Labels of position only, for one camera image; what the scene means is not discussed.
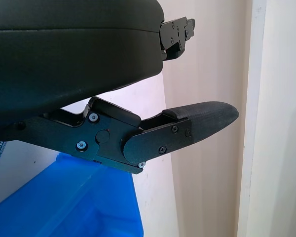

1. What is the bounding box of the blue plastic tray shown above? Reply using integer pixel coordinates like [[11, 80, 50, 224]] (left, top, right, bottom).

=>
[[0, 152, 145, 237]]

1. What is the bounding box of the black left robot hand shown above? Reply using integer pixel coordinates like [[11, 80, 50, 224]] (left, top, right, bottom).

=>
[[0, 0, 239, 176]]

